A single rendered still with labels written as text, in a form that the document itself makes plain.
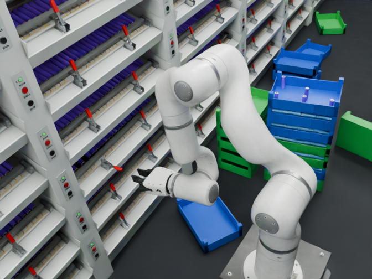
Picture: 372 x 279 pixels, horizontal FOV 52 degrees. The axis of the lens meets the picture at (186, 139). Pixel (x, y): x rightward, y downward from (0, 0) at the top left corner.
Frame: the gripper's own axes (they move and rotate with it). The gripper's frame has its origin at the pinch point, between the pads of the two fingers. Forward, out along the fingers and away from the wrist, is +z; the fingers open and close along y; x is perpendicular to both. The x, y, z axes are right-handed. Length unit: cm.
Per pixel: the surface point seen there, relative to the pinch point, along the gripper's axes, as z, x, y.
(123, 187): 22.1, -18.1, 6.7
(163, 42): 9, 31, 45
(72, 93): 9.6, 37.0, -4.4
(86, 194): 15.9, -1.0, -13.8
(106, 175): 15.4, -1.3, -2.7
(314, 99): -39, -14, 80
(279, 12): 18, -11, 185
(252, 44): 23, -17, 147
